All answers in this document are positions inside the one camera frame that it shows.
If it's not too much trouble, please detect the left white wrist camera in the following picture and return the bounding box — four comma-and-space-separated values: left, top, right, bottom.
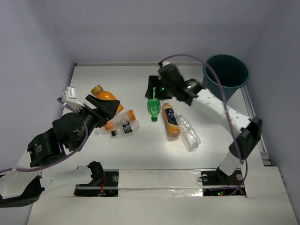
57, 86, 84, 112

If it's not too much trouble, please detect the tall orange blue-label bottle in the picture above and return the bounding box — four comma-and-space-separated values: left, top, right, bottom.
163, 103, 180, 137

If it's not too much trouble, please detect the dark teal plastic bin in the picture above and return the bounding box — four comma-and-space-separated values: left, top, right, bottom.
202, 54, 249, 100

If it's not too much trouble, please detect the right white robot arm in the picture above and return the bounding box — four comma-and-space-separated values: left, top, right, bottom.
145, 64, 263, 184

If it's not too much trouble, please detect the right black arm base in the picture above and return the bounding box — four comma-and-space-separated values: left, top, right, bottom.
197, 163, 248, 196

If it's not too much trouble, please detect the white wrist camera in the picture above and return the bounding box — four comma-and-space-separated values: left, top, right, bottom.
158, 60, 170, 68
57, 86, 84, 112

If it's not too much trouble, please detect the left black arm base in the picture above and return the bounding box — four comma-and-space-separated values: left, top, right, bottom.
74, 161, 119, 197

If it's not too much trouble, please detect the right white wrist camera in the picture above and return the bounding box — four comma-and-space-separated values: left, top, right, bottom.
158, 60, 170, 68

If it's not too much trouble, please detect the clear orange-label bottle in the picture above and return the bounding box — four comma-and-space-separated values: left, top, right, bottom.
94, 110, 135, 135

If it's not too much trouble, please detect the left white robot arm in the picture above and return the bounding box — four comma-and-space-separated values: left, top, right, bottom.
0, 95, 120, 208

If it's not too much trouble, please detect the green crushed plastic bottle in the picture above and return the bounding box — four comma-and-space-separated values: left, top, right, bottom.
147, 87, 161, 122

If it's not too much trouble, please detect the small clear dark-label bottle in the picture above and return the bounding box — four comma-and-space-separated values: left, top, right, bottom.
111, 120, 140, 137

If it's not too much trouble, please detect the orange drink bottle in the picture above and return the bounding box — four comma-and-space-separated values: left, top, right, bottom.
91, 85, 117, 100

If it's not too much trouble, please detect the crushed clear plastic bottle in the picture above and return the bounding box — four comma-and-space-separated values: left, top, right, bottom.
176, 113, 201, 150

